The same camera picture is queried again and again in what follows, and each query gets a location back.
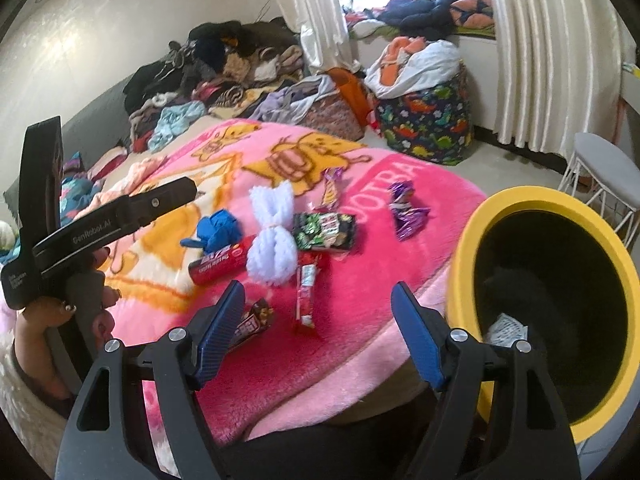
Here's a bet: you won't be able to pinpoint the blue glove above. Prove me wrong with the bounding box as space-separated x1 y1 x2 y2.
180 209 243 255

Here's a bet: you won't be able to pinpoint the brown chocolate bar wrapper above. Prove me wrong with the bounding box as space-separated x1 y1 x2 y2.
229 298 274 351

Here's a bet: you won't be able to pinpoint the green pea snack packet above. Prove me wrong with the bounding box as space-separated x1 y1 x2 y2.
293 212 357 252

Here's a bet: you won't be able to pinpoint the crumpled trash inside bin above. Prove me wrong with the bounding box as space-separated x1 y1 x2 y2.
484 313 528 348

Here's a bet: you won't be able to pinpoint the yellow rimmed black trash bin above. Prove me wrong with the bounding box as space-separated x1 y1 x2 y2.
446 185 639 442

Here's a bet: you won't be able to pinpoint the person's left hand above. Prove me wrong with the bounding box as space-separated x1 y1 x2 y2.
12 246 122 401

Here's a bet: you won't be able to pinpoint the red snack wrapper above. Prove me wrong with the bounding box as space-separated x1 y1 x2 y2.
188 236 254 286

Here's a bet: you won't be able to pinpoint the red white candy bar wrapper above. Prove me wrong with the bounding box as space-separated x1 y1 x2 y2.
295 252 330 330

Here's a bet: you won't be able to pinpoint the pink cartoon fleece blanket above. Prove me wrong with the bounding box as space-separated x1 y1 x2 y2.
104 119 484 445

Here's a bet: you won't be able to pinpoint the pile of clothes on bed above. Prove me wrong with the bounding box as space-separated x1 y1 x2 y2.
122 16 340 153

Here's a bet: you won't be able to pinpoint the purple yellow candy wrapper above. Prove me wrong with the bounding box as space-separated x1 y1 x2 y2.
312 167 344 212

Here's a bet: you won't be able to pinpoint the floral patterned brown bag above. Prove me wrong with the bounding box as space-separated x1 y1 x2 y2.
300 93 364 141

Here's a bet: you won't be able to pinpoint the dinosaur print fabric bag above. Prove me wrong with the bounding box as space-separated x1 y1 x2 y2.
373 67 474 166

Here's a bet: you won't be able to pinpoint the round grey stool white legs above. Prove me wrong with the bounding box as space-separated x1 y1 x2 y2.
558 132 639 248

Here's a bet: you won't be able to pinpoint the left cream curtain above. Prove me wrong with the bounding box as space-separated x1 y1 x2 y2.
277 0 361 74

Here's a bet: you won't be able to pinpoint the cream curtain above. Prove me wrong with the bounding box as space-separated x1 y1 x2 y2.
492 0 624 157
277 0 361 74

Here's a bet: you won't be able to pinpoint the white orange cloth bundle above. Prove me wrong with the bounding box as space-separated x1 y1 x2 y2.
364 37 462 100

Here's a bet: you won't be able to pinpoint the right cream curtain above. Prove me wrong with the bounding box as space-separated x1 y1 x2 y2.
492 0 624 157

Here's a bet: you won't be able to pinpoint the clothes pile on windowsill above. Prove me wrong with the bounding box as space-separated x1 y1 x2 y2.
344 0 496 41

